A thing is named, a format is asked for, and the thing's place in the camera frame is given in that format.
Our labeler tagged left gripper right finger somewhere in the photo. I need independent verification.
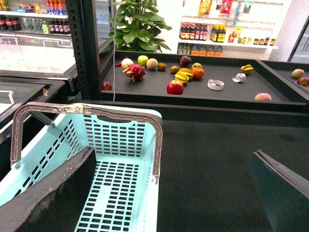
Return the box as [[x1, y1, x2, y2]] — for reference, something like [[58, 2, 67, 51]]
[[250, 149, 309, 232]]

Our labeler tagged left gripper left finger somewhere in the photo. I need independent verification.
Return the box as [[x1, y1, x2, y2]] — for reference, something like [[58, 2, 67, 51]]
[[0, 146, 97, 232]]

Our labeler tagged light blue plastic basket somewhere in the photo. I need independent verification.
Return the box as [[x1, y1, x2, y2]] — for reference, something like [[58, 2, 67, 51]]
[[0, 113, 159, 232]]

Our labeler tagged grey basket handle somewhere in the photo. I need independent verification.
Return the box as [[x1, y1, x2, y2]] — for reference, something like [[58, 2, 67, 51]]
[[10, 102, 163, 184]]

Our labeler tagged pale peach front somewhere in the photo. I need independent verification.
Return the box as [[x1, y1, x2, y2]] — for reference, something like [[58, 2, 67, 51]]
[[254, 93, 272, 101]]

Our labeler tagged red apple in right tray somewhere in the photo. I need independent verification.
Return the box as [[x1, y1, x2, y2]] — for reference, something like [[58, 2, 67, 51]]
[[296, 77, 309, 87]]

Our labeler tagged peach in right tray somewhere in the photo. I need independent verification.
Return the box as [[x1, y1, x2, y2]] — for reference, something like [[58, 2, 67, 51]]
[[291, 69, 305, 79]]

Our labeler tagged yellow starfruit far right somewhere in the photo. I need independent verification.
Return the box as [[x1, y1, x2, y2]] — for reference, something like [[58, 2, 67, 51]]
[[241, 64, 254, 75]]

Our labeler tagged yellow starfruit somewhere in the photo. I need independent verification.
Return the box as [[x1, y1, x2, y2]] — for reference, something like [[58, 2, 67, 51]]
[[241, 64, 254, 75], [179, 68, 194, 80], [175, 72, 189, 84]]

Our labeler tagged small dark red apple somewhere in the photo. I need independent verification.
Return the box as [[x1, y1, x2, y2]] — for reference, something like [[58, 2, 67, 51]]
[[101, 81, 112, 91]]

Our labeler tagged orange persimmon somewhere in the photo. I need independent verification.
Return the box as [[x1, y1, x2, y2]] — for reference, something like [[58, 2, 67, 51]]
[[192, 67, 205, 80]]

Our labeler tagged pink dragon fruit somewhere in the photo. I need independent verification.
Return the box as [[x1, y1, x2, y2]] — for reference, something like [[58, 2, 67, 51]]
[[123, 64, 146, 83]]

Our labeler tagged white round fruit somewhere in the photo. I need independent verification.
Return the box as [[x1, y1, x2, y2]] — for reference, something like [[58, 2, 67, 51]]
[[121, 58, 134, 69]]

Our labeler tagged yellow starfruit behind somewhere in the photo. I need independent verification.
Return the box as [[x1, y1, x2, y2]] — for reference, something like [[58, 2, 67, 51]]
[[179, 68, 194, 80]]

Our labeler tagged large red apple upper shelf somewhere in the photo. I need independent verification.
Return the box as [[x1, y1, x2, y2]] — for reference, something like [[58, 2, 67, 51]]
[[167, 80, 184, 95]]

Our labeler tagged yellow starfruit front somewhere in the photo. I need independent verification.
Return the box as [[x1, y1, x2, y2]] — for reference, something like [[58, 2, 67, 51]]
[[175, 72, 189, 84]]

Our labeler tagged black upper fruit tray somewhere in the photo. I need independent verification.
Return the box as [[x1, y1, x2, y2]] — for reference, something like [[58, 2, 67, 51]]
[[101, 51, 309, 113]]

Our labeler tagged white goods shelf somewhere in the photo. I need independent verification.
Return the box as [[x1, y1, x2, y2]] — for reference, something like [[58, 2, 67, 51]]
[[176, 0, 286, 60]]

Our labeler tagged green apple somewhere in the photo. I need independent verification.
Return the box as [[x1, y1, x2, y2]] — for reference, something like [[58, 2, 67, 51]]
[[137, 55, 149, 67]]

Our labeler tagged purple passion fruit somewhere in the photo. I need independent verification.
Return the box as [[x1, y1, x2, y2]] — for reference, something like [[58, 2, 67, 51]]
[[180, 56, 192, 66]]

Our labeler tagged pale green peach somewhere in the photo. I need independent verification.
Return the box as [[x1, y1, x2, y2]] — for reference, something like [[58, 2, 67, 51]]
[[146, 58, 158, 70]]

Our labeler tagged brown kiwi right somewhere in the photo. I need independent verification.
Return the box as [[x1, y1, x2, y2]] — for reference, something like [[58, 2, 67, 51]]
[[170, 65, 180, 74]]

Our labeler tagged brown kiwi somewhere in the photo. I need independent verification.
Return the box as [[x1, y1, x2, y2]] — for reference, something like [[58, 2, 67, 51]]
[[170, 65, 180, 74], [157, 63, 167, 71]]

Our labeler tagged brown kiwi left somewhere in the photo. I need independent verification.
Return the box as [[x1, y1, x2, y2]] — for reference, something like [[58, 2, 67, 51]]
[[157, 63, 167, 71]]

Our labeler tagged drinks shelf left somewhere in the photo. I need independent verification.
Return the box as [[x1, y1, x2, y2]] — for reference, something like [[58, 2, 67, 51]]
[[0, 0, 71, 36]]

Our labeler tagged green potted plant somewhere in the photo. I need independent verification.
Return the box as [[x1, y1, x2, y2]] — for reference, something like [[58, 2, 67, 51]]
[[109, 0, 172, 53]]

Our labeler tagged white tape ring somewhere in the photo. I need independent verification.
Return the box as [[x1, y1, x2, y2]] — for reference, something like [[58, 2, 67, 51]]
[[207, 79, 225, 91]]

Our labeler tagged black shelf upright post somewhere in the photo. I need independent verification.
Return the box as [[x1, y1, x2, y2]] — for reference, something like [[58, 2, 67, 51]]
[[66, 0, 102, 100]]

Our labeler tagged white cable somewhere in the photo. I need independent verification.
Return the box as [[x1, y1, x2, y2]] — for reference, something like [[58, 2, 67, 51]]
[[112, 0, 118, 102]]

